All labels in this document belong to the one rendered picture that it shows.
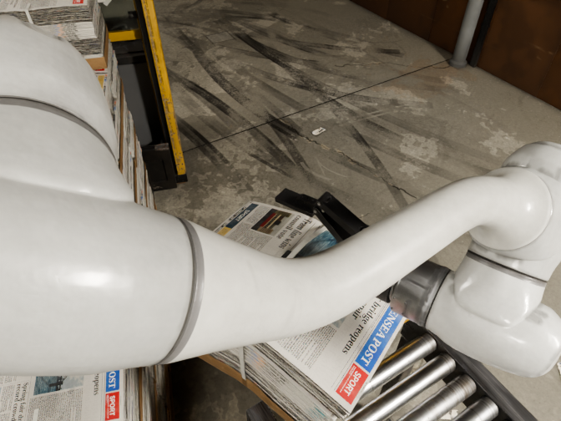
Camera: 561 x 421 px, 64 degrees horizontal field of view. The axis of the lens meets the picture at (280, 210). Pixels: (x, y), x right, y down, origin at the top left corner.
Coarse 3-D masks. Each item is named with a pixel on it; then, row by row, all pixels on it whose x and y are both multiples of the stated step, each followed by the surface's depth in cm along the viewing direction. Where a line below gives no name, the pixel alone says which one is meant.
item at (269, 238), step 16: (240, 208) 100; (256, 208) 99; (272, 208) 97; (224, 224) 96; (240, 224) 95; (256, 224) 94; (272, 224) 93; (288, 224) 92; (240, 240) 90; (256, 240) 90; (272, 240) 89; (224, 352) 86
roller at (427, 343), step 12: (420, 336) 117; (408, 348) 114; (420, 348) 114; (432, 348) 115; (384, 360) 112; (396, 360) 111; (408, 360) 112; (384, 372) 109; (396, 372) 110; (372, 384) 108
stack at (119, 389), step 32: (128, 160) 179; (0, 384) 104; (32, 384) 104; (64, 384) 104; (96, 384) 104; (128, 384) 109; (160, 384) 161; (0, 416) 99; (32, 416) 99; (64, 416) 99; (96, 416) 99; (128, 416) 104; (160, 416) 150
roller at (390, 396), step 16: (432, 368) 110; (448, 368) 111; (400, 384) 107; (416, 384) 107; (432, 384) 109; (384, 400) 104; (400, 400) 105; (352, 416) 102; (368, 416) 102; (384, 416) 103
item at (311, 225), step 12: (300, 228) 90; (312, 228) 90; (288, 240) 88; (300, 240) 88; (312, 240) 88; (324, 240) 88; (276, 252) 86; (300, 252) 86; (312, 252) 86; (252, 348) 77; (252, 360) 81; (240, 372) 88; (252, 372) 83
